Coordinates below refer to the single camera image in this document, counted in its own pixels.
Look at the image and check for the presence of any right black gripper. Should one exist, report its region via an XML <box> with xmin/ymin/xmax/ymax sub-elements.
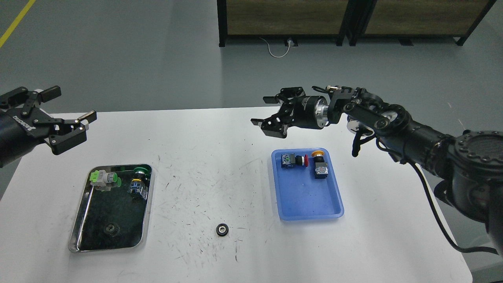
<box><xmin>250</xmin><ymin>87</ymin><xmax>329</xmax><ymax>138</ymax></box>

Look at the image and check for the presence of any blue plastic tray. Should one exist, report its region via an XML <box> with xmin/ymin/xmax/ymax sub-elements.
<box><xmin>271</xmin><ymin>147</ymin><xmax>345</xmax><ymax>221</ymax></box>

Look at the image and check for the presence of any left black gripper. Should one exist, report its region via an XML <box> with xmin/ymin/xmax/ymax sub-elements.
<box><xmin>0</xmin><ymin>86</ymin><xmax>97</xmax><ymax>155</ymax></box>

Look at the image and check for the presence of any silver metal tray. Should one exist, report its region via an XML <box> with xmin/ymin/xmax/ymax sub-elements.
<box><xmin>68</xmin><ymin>164</ymin><xmax>155</xmax><ymax>253</ymax></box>

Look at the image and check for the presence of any dark green push button switch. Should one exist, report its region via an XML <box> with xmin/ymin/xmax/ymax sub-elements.
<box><xmin>128</xmin><ymin>167</ymin><xmax>151</xmax><ymax>201</ymax></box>

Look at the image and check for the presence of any wooden cabinet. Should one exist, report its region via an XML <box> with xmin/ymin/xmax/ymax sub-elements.
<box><xmin>347</xmin><ymin>0</ymin><xmax>496</xmax><ymax>46</ymax></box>
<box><xmin>216</xmin><ymin>0</ymin><xmax>357</xmax><ymax>47</ymax></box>

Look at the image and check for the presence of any black gear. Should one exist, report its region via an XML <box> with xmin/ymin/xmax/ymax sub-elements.
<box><xmin>104</xmin><ymin>223</ymin><xmax>120</xmax><ymax>237</ymax></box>
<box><xmin>216</xmin><ymin>223</ymin><xmax>229</xmax><ymax>237</ymax></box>

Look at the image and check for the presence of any light green push button switch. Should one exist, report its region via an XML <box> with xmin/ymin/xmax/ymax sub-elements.
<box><xmin>88</xmin><ymin>170</ymin><xmax>122</xmax><ymax>191</ymax></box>

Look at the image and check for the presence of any left wooden cabinet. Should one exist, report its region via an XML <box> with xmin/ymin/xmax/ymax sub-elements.
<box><xmin>216</xmin><ymin>0</ymin><xmax>357</xmax><ymax>47</ymax></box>

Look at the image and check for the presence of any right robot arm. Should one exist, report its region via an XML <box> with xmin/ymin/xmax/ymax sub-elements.
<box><xmin>251</xmin><ymin>86</ymin><xmax>503</xmax><ymax>255</ymax></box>

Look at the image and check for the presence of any red push button switch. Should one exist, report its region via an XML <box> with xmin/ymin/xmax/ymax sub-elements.
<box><xmin>281</xmin><ymin>154</ymin><xmax>309</xmax><ymax>169</ymax></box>

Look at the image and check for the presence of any yellow push button switch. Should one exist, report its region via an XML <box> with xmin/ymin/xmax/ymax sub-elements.
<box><xmin>311</xmin><ymin>150</ymin><xmax>329</xmax><ymax>179</ymax></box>

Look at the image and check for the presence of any right wooden cabinet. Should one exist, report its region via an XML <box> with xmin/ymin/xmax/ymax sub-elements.
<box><xmin>347</xmin><ymin>0</ymin><xmax>496</xmax><ymax>46</ymax></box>

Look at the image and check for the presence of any white cable on floor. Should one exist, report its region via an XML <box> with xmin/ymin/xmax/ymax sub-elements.
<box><xmin>259</xmin><ymin>37</ymin><xmax>295</xmax><ymax>58</ymax></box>

